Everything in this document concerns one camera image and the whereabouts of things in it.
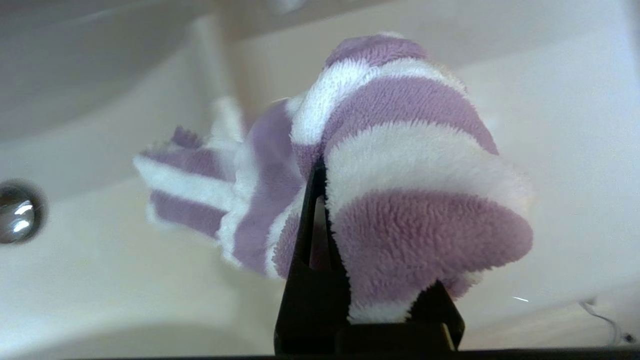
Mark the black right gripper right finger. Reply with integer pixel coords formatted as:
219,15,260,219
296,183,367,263
335,280,466,353

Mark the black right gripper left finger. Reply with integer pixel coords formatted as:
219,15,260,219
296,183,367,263
274,157,352,356

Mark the purple white striped towel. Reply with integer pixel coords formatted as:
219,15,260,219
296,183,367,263
132,32,535,325

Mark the chrome drain stopper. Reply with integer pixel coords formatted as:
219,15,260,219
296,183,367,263
0,180,47,246

